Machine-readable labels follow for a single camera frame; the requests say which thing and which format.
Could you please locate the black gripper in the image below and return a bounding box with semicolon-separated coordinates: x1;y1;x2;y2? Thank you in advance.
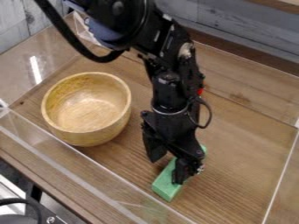
140;106;206;185

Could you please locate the green rectangular block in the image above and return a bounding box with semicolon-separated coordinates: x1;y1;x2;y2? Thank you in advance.
151;143;208;203

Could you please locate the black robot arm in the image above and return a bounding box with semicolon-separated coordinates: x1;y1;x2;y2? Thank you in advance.
63;0;204;185

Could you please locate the brown wooden bowl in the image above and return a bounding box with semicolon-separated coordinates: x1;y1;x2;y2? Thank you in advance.
41;72;132;147

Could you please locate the red toy strawberry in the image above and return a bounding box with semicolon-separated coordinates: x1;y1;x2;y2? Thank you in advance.
198;84;204;96

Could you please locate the black metal stand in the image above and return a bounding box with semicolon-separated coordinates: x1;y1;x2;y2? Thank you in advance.
0;182;68;224

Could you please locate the clear acrylic tray wall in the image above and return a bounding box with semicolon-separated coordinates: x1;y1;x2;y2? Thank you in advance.
0;100;195;224

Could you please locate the black cable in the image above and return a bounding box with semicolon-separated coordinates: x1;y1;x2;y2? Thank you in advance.
33;0;129;64

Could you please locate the clear acrylic corner bracket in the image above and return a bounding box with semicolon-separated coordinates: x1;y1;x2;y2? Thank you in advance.
72;11;101;46

